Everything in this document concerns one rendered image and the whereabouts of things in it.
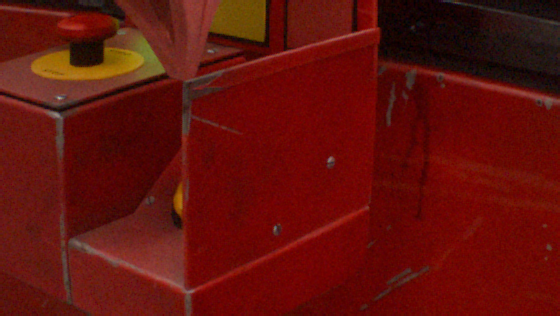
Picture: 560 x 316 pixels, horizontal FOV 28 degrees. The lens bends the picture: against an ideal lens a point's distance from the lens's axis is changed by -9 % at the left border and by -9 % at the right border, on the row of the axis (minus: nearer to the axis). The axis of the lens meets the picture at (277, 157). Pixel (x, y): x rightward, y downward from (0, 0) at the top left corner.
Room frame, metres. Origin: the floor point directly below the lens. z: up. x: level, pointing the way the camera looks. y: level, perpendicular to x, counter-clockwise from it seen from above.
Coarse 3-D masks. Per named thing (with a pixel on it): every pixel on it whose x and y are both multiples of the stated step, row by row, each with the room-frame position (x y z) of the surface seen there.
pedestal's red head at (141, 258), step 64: (0, 64) 0.66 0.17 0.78; (256, 64) 0.56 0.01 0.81; (320, 64) 0.60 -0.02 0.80; (0, 128) 0.61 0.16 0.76; (64, 128) 0.58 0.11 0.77; (128, 128) 0.62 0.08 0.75; (192, 128) 0.52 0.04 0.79; (256, 128) 0.56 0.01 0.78; (320, 128) 0.60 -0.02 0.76; (0, 192) 0.61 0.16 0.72; (64, 192) 0.58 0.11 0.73; (128, 192) 0.62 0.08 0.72; (192, 192) 0.52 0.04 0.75; (256, 192) 0.56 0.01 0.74; (320, 192) 0.60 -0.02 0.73; (0, 256) 0.62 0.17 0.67; (64, 256) 0.58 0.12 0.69; (128, 256) 0.56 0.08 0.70; (192, 256) 0.52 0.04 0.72; (256, 256) 0.56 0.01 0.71; (320, 256) 0.60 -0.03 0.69
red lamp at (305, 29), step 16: (304, 0) 0.67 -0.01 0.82; (320, 0) 0.66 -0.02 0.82; (336, 0) 0.65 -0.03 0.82; (352, 0) 0.65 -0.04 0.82; (288, 16) 0.67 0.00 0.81; (304, 16) 0.67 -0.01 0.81; (320, 16) 0.66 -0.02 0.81; (336, 16) 0.65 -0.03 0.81; (288, 32) 0.67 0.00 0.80; (304, 32) 0.67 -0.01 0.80; (320, 32) 0.66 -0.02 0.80; (336, 32) 0.65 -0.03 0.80
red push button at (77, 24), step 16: (80, 16) 0.66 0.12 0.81; (96, 16) 0.66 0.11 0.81; (64, 32) 0.65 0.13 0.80; (80, 32) 0.64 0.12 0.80; (96, 32) 0.65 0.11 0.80; (112, 32) 0.65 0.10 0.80; (80, 48) 0.65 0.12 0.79; (96, 48) 0.65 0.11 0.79; (80, 64) 0.65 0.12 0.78; (96, 64) 0.66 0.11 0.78
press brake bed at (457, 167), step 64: (0, 0) 0.93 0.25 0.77; (64, 0) 0.89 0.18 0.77; (384, 0) 0.74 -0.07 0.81; (448, 0) 0.72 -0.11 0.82; (512, 0) 0.70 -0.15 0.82; (384, 64) 0.74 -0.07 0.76; (448, 64) 0.72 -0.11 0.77; (512, 64) 0.69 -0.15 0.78; (384, 128) 0.74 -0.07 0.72; (448, 128) 0.71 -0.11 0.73; (512, 128) 0.69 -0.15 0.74; (384, 192) 0.73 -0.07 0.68; (448, 192) 0.71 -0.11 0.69; (512, 192) 0.69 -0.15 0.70; (384, 256) 0.73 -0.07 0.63; (448, 256) 0.71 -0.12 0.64; (512, 256) 0.68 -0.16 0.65
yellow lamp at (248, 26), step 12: (228, 0) 0.70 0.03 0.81; (240, 0) 0.70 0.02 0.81; (252, 0) 0.69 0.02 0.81; (264, 0) 0.69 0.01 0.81; (216, 12) 0.71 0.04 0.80; (228, 12) 0.70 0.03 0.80; (240, 12) 0.70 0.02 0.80; (252, 12) 0.69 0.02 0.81; (264, 12) 0.69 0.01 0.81; (216, 24) 0.71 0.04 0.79; (228, 24) 0.70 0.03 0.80; (240, 24) 0.70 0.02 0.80; (252, 24) 0.69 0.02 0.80; (264, 24) 0.69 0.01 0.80; (240, 36) 0.70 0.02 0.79; (252, 36) 0.69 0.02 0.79; (264, 36) 0.69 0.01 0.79
